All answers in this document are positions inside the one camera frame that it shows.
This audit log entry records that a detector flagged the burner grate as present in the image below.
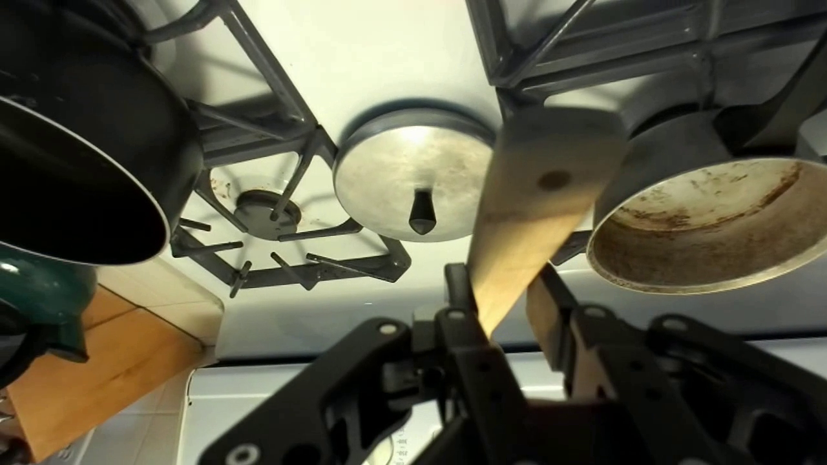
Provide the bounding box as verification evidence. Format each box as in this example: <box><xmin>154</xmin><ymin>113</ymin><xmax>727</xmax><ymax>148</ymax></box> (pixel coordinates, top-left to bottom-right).
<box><xmin>144</xmin><ymin>0</ymin><xmax>410</xmax><ymax>295</ymax></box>
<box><xmin>464</xmin><ymin>0</ymin><xmax>827</xmax><ymax>100</ymax></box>

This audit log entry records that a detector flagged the green kettle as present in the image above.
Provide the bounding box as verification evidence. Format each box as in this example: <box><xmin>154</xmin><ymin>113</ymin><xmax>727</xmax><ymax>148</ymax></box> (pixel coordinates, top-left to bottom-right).
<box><xmin>0</xmin><ymin>245</ymin><xmax>97</xmax><ymax>387</ymax></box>

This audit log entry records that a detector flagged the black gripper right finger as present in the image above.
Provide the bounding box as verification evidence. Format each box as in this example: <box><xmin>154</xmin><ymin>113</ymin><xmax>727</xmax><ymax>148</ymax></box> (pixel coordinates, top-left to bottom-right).
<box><xmin>538</xmin><ymin>267</ymin><xmax>733</xmax><ymax>465</ymax></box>

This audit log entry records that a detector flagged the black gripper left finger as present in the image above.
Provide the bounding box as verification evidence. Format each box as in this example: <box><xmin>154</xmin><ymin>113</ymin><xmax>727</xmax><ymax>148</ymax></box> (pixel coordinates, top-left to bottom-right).
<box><xmin>433</xmin><ymin>264</ymin><xmax>547</xmax><ymax>465</ymax></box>

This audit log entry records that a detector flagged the near burner grate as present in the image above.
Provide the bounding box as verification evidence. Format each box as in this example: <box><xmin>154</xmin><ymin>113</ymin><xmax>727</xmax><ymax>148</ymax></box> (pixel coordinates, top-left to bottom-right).
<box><xmin>144</xmin><ymin>0</ymin><xmax>410</xmax><ymax>295</ymax></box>

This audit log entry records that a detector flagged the steel pot lid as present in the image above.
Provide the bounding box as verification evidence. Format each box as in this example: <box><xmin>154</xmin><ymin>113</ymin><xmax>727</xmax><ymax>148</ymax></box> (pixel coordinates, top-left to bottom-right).
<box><xmin>334</xmin><ymin>100</ymin><xmax>497</xmax><ymax>242</ymax></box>

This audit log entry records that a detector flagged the far burner grate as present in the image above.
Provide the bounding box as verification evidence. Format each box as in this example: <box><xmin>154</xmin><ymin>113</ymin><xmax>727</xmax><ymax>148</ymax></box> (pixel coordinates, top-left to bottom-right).
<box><xmin>464</xmin><ymin>0</ymin><xmax>827</xmax><ymax>100</ymax></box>

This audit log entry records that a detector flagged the wooden spoon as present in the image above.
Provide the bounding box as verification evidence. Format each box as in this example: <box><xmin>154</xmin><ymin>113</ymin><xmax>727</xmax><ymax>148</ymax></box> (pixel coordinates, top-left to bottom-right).
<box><xmin>468</xmin><ymin>104</ymin><xmax>628</xmax><ymax>342</ymax></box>

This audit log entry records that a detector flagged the small steel saucepan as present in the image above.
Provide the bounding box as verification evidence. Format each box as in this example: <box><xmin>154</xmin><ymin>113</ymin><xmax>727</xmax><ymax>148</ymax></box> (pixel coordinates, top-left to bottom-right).
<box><xmin>586</xmin><ymin>113</ymin><xmax>827</xmax><ymax>295</ymax></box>

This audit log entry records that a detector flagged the wooden knife block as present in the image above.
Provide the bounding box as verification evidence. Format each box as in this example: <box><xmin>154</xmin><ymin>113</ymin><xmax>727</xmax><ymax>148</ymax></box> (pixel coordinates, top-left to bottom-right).
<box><xmin>3</xmin><ymin>262</ymin><xmax>221</xmax><ymax>465</ymax></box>

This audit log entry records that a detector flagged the black pot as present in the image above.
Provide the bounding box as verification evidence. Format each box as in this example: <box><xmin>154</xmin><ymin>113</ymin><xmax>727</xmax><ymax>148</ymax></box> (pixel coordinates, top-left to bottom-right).
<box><xmin>0</xmin><ymin>0</ymin><xmax>203</xmax><ymax>267</ymax></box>

